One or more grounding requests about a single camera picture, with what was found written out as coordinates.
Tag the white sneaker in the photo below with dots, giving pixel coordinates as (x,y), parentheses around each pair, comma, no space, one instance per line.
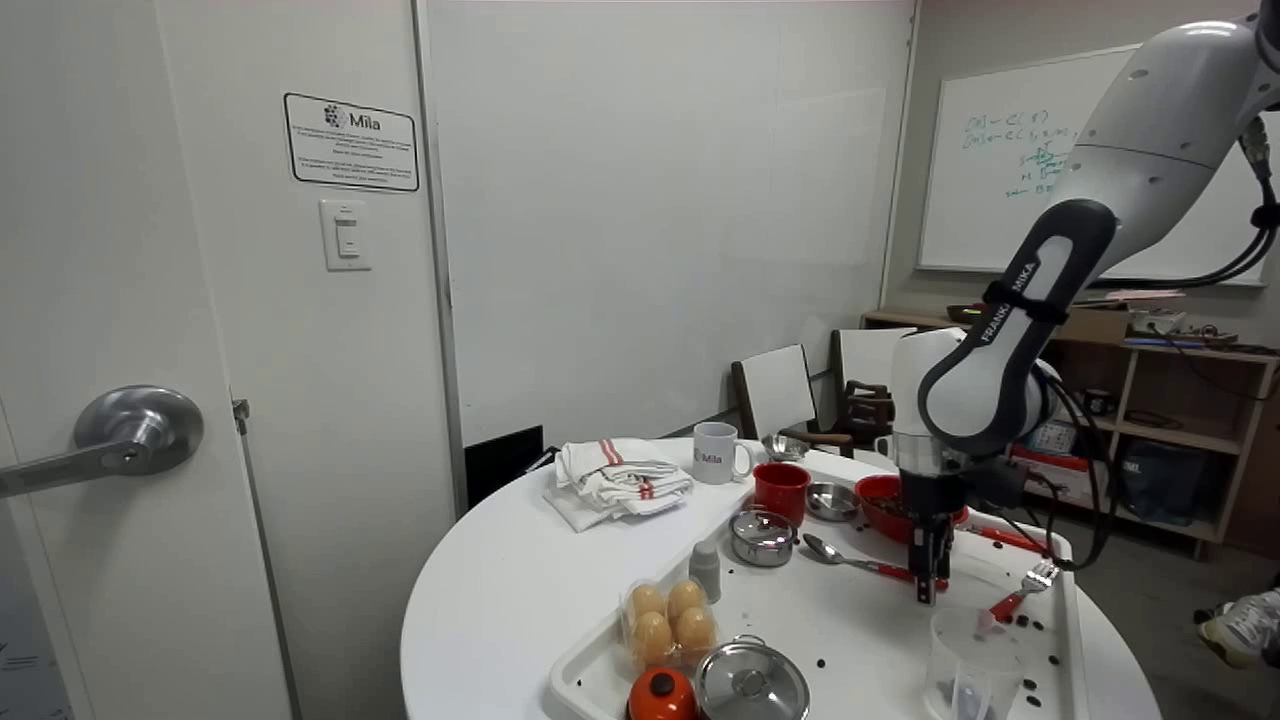
(1245,627)

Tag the dark storage bin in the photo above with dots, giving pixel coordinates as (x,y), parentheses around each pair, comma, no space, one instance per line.
(1163,480)

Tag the red white box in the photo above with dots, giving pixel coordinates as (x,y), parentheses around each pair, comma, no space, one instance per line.
(1066,477)

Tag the black box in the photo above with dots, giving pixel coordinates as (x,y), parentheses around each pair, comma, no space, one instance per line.
(501,467)

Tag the white plastic tray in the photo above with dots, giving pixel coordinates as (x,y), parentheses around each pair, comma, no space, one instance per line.
(853,627)

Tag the wooden shelf unit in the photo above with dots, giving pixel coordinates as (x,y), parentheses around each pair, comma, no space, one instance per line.
(1173,361)

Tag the white whiteboard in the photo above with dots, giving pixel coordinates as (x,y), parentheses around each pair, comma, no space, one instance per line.
(1000,161)

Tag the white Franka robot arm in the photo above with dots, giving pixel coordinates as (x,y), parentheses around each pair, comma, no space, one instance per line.
(1146,120)

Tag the white shaker bottle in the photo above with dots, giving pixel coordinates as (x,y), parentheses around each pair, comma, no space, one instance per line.
(706,575)

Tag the white light switch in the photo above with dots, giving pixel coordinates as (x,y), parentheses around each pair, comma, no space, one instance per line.
(347,238)

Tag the glass jar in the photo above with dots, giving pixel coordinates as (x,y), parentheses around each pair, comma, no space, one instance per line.
(719,454)

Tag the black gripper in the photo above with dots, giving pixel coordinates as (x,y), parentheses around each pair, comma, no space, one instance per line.
(929,501)

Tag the white wall sign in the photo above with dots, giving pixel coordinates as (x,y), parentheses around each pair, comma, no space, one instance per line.
(348,141)

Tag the white red-striped cloth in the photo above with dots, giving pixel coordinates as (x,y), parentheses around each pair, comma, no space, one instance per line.
(606,480)

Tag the small steel bowl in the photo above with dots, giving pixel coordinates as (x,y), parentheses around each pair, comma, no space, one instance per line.
(779,449)

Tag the small orange container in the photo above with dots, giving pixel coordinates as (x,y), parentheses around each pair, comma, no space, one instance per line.
(660,699)

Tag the clear pack of eggs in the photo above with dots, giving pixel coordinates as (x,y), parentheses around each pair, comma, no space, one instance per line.
(670,620)

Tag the red enamel mug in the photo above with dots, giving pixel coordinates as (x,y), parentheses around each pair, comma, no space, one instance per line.
(780,495)

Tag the small steel ladle cup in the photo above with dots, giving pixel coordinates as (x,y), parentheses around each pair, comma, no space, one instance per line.
(833,501)

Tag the clear plastic measuring cup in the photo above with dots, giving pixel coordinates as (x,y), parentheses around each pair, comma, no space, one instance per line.
(978,667)

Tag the red bowl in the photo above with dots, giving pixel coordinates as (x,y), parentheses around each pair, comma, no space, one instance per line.
(878,512)

